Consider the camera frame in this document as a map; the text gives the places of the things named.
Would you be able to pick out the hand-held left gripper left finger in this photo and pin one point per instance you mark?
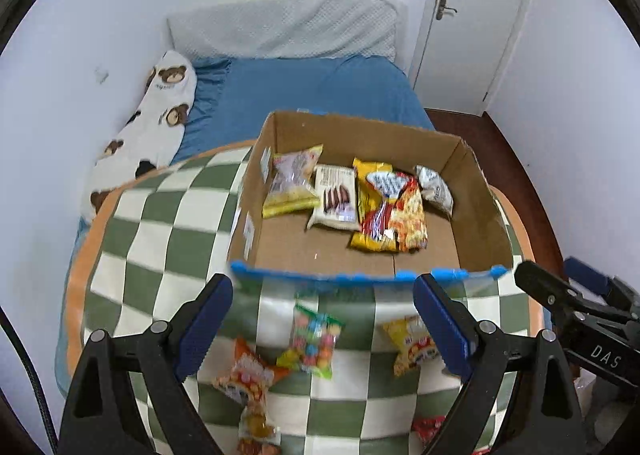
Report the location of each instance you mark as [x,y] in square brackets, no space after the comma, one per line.
[202,330]

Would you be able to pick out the white bear print pillow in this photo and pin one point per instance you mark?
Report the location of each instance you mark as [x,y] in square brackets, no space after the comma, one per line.
[160,130]

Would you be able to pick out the red orange snack packet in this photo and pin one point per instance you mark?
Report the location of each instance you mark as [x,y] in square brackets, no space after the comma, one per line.
[407,215]

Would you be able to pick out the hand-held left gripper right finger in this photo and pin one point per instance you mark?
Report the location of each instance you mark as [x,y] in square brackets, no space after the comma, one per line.
[442,330]

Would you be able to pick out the yellow purple snack packet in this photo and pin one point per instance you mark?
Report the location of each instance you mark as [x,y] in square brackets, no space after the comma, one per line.
[290,180]

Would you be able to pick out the orange jelly packet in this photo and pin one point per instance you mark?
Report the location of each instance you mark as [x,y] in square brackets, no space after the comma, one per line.
[255,427]

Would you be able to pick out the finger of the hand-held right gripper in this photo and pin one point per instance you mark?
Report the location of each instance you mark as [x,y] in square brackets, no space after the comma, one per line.
[545,287]
[590,277]

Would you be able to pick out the green white checkered blanket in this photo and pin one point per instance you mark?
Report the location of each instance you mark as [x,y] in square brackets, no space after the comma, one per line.
[165,235]

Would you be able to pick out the small silver snack packet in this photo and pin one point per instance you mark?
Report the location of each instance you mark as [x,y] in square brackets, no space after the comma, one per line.
[435,187]

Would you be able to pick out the white door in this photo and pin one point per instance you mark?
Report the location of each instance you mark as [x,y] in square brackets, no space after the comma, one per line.
[475,35]

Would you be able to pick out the green candy packet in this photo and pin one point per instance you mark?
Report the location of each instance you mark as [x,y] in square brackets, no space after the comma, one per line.
[312,340]

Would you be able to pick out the yellow red snack packet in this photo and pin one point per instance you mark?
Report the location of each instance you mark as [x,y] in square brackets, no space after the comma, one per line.
[407,342]

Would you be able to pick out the white cookie packet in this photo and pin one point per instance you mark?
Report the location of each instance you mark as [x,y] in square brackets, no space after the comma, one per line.
[335,195]

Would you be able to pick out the grey padded headboard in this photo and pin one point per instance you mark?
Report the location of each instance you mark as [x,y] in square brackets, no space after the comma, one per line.
[280,25]

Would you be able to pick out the cardboard box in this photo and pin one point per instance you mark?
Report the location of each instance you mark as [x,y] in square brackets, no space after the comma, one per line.
[300,240]

